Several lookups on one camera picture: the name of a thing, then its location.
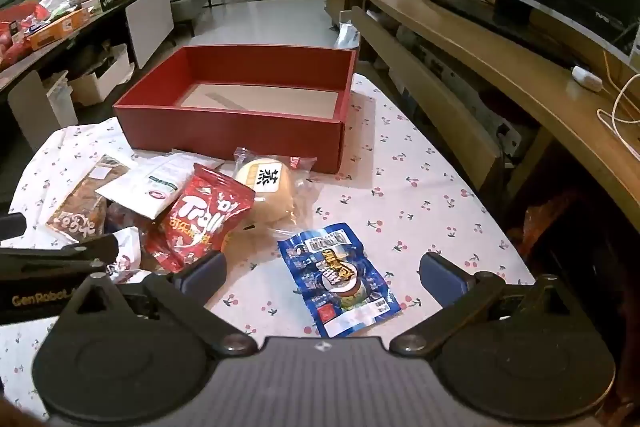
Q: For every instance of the red snack packet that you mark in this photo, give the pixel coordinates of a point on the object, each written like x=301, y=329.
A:
x=200, y=217

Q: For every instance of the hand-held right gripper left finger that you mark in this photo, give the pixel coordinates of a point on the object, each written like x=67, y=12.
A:
x=205, y=272

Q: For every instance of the red cardboard box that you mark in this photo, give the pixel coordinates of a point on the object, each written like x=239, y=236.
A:
x=225, y=129

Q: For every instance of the long orange box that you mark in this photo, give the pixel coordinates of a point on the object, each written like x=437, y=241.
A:
x=55, y=29

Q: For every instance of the brown snack packet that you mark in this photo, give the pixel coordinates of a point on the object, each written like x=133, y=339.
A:
x=80, y=207

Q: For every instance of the bread loaf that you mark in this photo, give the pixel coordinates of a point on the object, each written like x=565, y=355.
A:
x=120, y=214

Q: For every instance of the white packet with red print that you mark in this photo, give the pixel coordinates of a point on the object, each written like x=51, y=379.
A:
x=125, y=257

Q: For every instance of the round bun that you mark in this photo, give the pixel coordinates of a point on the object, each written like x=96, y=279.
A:
x=272, y=202

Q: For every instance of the cherry print tablecloth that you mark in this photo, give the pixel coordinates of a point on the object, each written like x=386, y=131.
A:
x=400, y=187

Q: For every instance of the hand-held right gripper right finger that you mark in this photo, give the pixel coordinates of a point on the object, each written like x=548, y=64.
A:
x=442, y=277

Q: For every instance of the white packet with green label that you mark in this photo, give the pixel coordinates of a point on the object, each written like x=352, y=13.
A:
x=150, y=187

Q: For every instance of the wooden TV cabinet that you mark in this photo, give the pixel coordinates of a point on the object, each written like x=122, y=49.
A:
x=450, y=27

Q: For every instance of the pile of snack bags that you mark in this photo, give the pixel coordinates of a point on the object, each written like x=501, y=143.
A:
x=25, y=27

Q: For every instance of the orange plastic bag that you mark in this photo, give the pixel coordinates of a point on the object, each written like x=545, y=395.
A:
x=540, y=222

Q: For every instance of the blue snack packet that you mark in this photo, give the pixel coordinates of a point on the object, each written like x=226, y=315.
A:
x=335, y=282

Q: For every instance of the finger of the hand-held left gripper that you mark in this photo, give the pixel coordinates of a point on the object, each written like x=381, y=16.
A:
x=75, y=254
x=11, y=227

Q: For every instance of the coffee table with white drawers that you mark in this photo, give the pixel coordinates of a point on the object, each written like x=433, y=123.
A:
x=150, y=22

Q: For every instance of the white plastic bag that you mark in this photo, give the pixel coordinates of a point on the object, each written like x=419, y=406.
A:
x=347, y=37

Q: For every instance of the white cardboard box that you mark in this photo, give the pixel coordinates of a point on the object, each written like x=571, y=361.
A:
x=45, y=107

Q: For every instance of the white storage box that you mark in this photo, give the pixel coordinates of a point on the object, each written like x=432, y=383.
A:
x=105, y=77

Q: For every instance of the white power adapter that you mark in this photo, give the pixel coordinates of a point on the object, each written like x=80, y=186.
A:
x=587, y=78

